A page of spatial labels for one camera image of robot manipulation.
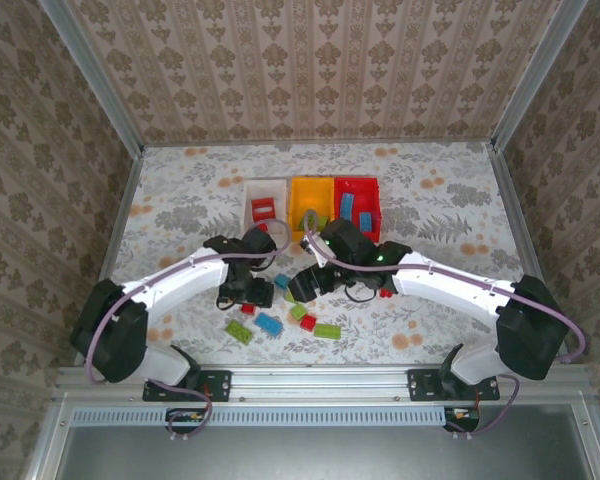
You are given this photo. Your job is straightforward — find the aluminium front frame rail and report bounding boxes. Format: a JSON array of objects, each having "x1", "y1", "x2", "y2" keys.
[{"x1": 54, "y1": 366, "x2": 592, "y2": 402}]

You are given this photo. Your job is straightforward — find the grey metal panel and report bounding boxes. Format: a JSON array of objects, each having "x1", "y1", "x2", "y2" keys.
[{"x1": 54, "y1": 404, "x2": 597, "y2": 480}]

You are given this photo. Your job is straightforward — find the white slotted cable duct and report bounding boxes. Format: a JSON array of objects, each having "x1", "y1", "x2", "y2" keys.
[{"x1": 72, "y1": 405, "x2": 454, "y2": 427}]

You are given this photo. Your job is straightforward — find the red plastic bin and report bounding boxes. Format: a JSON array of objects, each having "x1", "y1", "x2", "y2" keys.
[{"x1": 332, "y1": 175, "x2": 382, "y2": 244}]

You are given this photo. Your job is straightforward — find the red window frame lego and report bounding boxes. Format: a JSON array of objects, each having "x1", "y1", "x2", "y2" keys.
[{"x1": 249, "y1": 197, "x2": 277, "y2": 223}]

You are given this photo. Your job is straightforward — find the small wired connector board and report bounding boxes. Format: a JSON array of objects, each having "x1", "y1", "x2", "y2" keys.
[
  {"x1": 165, "y1": 407, "x2": 207, "y2": 434},
  {"x1": 443, "y1": 405, "x2": 481, "y2": 434}
]

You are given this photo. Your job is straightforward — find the yellow plastic bin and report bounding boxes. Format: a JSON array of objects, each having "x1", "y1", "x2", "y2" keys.
[{"x1": 288, "y1": 176, "x2": 336, "y2": 244}]

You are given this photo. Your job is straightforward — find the aluminium side rail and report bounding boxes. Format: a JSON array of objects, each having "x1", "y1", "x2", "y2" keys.
[
  {"x1": 485, "y1": 142, "x2": 589, "y2": 371},
  {"x1": 74, "y1": 147, "x2": 146, "y2": 366}
]

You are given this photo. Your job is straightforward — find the aluminium corner post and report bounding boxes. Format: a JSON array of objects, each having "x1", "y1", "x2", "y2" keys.
[
  {"x1": 490, "y1": 0, "x2": 590, "y2": 151},
  {"x1": 38, "y1": 0, "x2": 145, "y2": 156}
]

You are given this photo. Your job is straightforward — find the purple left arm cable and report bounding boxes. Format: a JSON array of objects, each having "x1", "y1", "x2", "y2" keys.
[{"x1": 82, "y1": 218, "x2": 292, "y2": 444}]

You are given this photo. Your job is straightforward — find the long blue lego brick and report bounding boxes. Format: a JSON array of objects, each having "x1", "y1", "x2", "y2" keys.
[{"x1": 253, "y1": 312, "x2": 285, "y2": 336}]

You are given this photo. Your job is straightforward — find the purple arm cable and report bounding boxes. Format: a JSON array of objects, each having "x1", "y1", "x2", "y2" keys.
[
  {"x1": 302, "y1": 209, "x2": 589, "y2": 441},
  {"x1": 82, "y1": 218, "x2": 292, "y2": 444}
]

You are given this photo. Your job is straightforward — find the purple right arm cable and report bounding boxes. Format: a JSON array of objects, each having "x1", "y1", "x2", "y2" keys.
[{"x1": 302, "y1": 209, "x2": 589, "y2": 441}]

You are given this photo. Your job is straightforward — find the white plastic bin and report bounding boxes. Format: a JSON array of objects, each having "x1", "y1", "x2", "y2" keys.
[{"x1": 243, "y1": 178, "x2": 290, "y2": 242}]

